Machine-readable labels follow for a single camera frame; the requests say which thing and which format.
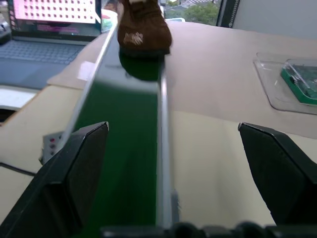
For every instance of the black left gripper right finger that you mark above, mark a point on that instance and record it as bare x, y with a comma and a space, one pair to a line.
280, 178

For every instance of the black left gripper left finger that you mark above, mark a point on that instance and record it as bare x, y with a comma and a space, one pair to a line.
62, 183

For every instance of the grey button control box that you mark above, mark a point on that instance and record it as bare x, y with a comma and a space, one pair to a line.
52, 146

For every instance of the green conveyor belt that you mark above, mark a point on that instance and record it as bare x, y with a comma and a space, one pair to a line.
128, 138

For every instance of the clear plastic tray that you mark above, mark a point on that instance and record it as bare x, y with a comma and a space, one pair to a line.
277, 81

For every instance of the green circuit board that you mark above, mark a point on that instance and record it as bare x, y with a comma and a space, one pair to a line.
301, 79

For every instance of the grey laptop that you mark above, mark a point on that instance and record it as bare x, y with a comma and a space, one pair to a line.
47, 29

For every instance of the red and green packet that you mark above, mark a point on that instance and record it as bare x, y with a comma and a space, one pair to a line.
107, 21

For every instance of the brown suede shoe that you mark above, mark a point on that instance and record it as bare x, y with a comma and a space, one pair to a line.
143, 27

